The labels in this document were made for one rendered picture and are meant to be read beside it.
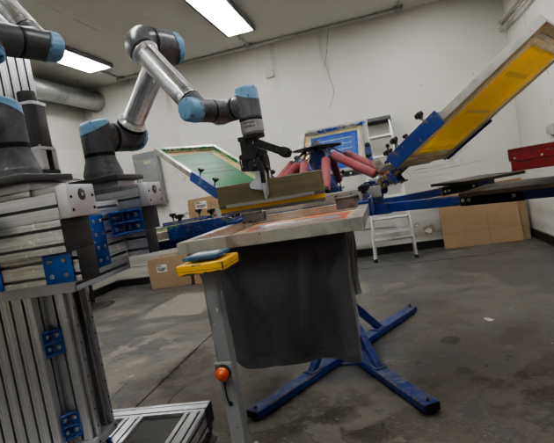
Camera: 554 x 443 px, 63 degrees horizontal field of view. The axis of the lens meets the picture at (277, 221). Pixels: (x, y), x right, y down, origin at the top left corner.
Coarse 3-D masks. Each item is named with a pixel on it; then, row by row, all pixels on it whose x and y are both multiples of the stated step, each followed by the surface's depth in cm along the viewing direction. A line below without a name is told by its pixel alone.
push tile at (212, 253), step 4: (224, 248) 124; (228, 248) 123; (196, 252) 124; (200, 252) 122; (204, 252) 121; (208, 252) 119; (212, 252) 118; (216, 252) 117; (220, 252) 117; (224, 252) 119; (188, 256) 119; (192, 256) 118; (196, 256) 117; (200, 256) 116; (204, 256) 115; (208, 256) 115; (212, 256) 115; (216, 256) 114; (184, 260) 117; (188, 260) 116; (192, 260) 116
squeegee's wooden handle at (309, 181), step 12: (276, 180) 144; (288, 180) 143; (300, 180) 143; (312, 180) 142; (216, 192) 150; (228, 192) 149; (240, 192) 148; (252, 192) 147; (276, 192) 145; (288, 192) 144; (300, 192) 143; (228, 204) 149
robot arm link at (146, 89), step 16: (160, 32) 158; (160, 48) 158; (176, 48) 163; (176, 64) 170; (144, 80) 169; (144, 96) 172; (128, 112) 177; (144, 112) 177; (128, 128) 179; (144, 128) 184; (128, 144) 183; (144, 144) 189
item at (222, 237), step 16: (320, 208) 205; (336, 208) 203; (352, 208) 202; (368, 208) 172; (240, 224) 192; (304, 224) 132; (320, 224) 130; (336, 224) 129; (352, 224) 128; (192, 240) 143; (208, 240) 138; (224, 240) 137; (240, 240) 136; (256, 240) 135; (272, 240) 134
